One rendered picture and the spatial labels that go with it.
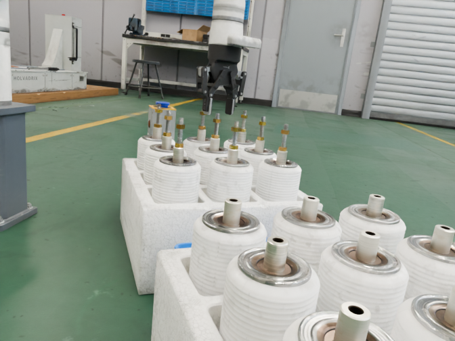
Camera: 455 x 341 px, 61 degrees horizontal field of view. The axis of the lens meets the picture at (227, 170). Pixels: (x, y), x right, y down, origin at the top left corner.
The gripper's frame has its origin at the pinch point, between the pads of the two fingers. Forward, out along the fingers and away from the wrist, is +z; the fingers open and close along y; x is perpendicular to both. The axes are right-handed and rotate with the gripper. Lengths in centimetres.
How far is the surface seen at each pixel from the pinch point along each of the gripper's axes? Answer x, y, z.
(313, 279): 50, 31, 10
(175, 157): 6.7, 16.5, 8.9
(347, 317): 57, 38, 7
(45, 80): -305, -65, 18
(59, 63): -349, -94, 3
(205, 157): 2.0, 4.4, 11.1
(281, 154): 16.0, -5.3, 7.7
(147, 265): 10.9, 24.3, 28.7
